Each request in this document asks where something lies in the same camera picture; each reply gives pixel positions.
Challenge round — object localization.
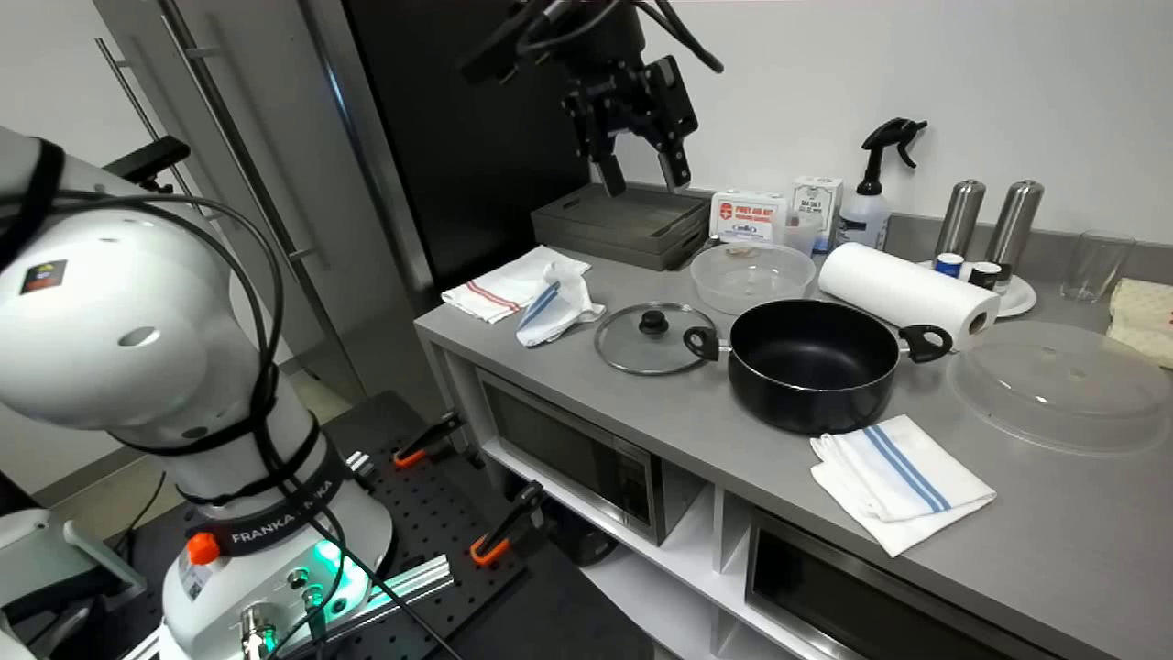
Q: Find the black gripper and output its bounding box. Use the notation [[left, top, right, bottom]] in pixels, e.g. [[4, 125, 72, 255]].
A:
[[563, 0, 698, 196]]

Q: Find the black cooking pot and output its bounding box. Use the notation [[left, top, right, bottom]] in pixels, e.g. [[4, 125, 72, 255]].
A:
[[731, 301, 952, 437]]

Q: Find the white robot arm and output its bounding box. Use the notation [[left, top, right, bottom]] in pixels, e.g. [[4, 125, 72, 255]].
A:
[[0, 128, 423, 660]]

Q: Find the glass pot lid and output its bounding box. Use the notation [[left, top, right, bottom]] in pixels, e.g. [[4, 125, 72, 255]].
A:
[[594, 301, 720, 378]]

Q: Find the red white small box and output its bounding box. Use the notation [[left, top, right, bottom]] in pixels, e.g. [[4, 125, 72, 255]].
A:
[[711, 190, 783, 244]]

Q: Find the clear glass bowl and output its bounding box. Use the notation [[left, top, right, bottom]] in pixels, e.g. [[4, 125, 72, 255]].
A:
[[688, 244, 819, 316]]

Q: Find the crumpled blue striped towel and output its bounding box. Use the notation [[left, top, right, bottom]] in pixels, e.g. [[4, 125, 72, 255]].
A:
[[518, 278, 600, 349]]

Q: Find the red striped white towel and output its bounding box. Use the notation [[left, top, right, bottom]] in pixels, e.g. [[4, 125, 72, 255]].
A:
[[439, 244, 586, 321]]

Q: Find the spray bottle black trigger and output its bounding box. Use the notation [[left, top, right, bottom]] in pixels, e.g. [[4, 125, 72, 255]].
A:
[[839, 116, 925, 249]]

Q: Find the paper towel roll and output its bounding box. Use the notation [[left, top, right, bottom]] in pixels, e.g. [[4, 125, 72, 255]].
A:
[[819, 240, 997, 349]]

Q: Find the built-in microwave oven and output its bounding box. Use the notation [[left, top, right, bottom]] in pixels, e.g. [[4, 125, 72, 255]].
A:
[[481, 378, 665, 542]]

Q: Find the left steel shaker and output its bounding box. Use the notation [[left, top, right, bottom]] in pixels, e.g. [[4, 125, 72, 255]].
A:
[[933, 178, 987, 254]]

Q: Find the steel shaker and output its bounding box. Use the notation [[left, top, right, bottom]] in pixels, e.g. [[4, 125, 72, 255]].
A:
[[987, 178, 1046, 267], [933, 178, 987, 254]]

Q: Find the orange black clamp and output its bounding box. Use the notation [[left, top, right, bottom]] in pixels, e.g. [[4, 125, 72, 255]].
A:
[[387, 411, 462, 471], [467, 481, 546, 568]]

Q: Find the right steel shaker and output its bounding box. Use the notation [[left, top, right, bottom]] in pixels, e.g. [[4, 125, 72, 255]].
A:
[[987, 178, 1046, 267]]

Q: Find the white plate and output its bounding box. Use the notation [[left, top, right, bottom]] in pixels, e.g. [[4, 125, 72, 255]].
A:
[[993, 276, 1036, 320]]

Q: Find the folded blue striped towel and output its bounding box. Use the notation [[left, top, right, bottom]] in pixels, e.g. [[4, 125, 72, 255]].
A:
[[811, 414, 997, 558]]

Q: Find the black robot table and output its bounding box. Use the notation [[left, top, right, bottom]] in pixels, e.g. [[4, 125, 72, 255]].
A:
[[325, 391, 652, 660]]

